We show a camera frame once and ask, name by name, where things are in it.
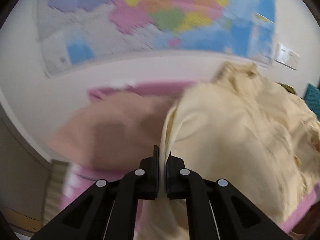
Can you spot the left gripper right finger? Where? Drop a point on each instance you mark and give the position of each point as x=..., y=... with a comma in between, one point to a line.
x=216, y=209

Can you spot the olive brown garment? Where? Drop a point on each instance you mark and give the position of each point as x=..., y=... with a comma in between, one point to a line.
x=288, y=88

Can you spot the white wall socket panel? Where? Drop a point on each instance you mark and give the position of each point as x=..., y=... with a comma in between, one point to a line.
x=287, y=57

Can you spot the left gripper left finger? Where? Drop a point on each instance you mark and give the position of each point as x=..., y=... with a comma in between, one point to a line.
x=107, y=210

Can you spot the cream beige jacket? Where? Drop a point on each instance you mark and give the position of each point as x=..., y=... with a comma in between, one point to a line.
x=250, y=131

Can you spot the pink daisy bed sheet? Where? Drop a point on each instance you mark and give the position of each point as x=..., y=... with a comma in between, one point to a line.
x=255, y=134

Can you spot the teal perforated storage rack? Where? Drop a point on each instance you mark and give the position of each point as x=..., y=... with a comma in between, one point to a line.
x=312, y=99

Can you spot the colourful wall map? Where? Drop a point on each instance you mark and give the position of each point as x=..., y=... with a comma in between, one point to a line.
x=74, y=32

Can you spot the folded peach pink garment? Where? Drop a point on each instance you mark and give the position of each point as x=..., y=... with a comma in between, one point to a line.
x=114, y=133

